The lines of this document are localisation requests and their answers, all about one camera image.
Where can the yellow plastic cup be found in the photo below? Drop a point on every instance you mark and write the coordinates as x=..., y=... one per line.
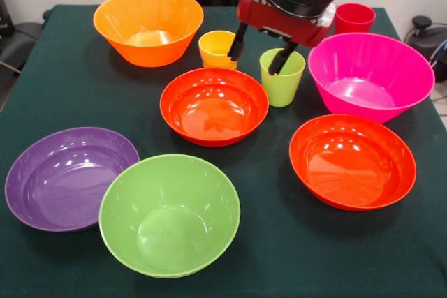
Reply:
x=214, y=50

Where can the green plastic cup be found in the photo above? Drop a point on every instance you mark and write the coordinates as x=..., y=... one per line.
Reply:
x=281, y=85

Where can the purple plastic bowl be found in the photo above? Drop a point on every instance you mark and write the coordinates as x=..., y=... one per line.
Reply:
x=63, y=179

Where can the pink plastic bowl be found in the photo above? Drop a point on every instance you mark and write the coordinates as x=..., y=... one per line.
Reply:
x=366, y=67

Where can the red plastic bowl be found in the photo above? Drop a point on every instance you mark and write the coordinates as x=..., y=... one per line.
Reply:
x=213, y=109
x=352, y=162

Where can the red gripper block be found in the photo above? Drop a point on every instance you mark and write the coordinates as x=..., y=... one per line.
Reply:
x=279, y=22

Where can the red plastic cup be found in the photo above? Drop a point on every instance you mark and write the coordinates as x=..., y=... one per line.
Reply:
x=356, y=20

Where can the orange plastic bowl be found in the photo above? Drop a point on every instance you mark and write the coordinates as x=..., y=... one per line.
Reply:
x=146, y=15

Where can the green plastic bowl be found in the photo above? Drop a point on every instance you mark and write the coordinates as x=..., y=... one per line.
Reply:
x=167, y=214

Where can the dark green tablecloth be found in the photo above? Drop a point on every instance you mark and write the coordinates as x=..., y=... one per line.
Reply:
x=279, y=259

